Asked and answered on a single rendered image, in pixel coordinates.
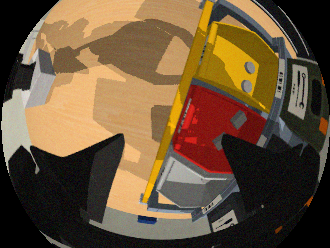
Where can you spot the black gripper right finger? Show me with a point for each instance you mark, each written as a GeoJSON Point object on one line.
{"type": "Point", "coordinates": [257, 170]}

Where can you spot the red open bin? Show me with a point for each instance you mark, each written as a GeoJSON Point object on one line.
{"type": "Point", "coordinates": [193, 139]}

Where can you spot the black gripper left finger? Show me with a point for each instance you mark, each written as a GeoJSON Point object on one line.
{"type": "Point", "coordinates": [87, 175]}

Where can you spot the yellow long thin bar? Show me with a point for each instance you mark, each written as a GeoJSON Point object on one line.
{"type": "Point", "coordinates": [180, 96]}

